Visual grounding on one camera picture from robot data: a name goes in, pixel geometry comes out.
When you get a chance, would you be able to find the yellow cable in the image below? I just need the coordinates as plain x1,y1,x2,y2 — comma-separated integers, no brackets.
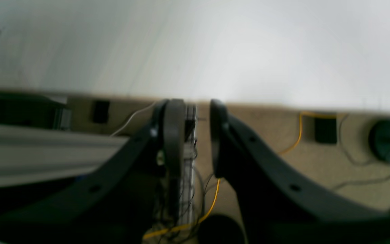
143,112,338,239

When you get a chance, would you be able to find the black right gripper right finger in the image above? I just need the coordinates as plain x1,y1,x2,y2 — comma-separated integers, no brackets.
210,99,390,244

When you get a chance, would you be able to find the aluminium extrusion frame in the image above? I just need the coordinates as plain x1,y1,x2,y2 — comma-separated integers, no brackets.
0,103,197,226

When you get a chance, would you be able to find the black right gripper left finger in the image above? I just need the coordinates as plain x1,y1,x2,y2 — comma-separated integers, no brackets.
0,99,186,244

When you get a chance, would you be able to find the white cable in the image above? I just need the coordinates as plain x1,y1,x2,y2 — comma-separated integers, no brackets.
110,101,158,137

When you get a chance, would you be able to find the black box on floor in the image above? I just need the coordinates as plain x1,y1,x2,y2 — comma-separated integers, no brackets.
314,118,338,145

